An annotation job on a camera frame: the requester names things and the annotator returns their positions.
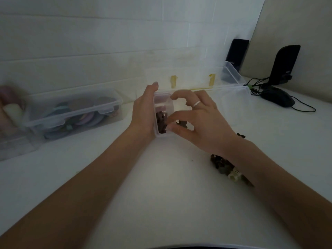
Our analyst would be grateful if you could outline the person's left hand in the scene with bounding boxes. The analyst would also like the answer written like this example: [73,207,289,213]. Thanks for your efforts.
[128,81,159,139]

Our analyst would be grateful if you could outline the person's right hand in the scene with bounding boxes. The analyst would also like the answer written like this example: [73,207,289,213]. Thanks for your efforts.
[166,90,245,159]

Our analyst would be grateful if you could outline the small clear plastic box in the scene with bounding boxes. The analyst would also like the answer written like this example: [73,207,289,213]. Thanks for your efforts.
[153,92,176,138]

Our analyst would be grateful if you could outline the person's right forearm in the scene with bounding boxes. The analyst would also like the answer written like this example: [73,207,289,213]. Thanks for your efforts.
[225,139,332,249]

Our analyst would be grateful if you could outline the person's left forearm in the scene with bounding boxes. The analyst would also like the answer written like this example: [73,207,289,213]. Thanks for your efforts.
[0,124,155,249]

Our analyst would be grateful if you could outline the long clear plastic storage box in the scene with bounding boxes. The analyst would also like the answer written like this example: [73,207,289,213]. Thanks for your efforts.
[143,61,251,97]

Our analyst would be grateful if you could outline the brown pieces inside small box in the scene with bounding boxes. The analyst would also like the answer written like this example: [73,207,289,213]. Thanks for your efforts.
[156,110,168,134]

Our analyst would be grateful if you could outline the pile of brown toy pieces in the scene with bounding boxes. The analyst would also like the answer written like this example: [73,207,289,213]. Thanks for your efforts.
[210,154,254,187]

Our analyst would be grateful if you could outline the white toy piece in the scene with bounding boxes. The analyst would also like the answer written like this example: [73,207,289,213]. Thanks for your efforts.
[228,168,243,182]

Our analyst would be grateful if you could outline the slim black desktop speaker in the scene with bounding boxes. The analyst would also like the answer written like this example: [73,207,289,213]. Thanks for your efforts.
[225,38,250,73]

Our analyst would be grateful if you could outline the stack of pastel round discs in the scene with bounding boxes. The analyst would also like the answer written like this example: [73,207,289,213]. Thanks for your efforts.
[43,97,120,140]

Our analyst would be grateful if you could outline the clear box with latched lid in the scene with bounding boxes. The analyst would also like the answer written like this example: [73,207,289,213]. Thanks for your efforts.
[22,87,124,141]

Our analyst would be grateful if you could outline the black computer mouse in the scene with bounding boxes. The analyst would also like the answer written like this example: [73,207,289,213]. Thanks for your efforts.
[260,86,296,108]

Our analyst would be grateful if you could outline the black speaker with stand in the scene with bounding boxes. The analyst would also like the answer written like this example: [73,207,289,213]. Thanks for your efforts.
[267,44,301,87]

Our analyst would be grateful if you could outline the blurry pink and white object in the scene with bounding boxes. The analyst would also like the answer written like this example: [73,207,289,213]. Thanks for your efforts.
[0,85,25,136]

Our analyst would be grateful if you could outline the clear empty plastic container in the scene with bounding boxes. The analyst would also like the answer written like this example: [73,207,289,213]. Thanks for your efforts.
[0,126,46,162]

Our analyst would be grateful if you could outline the black cable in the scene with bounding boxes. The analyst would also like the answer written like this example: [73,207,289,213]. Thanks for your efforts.
[245,77,316,113]

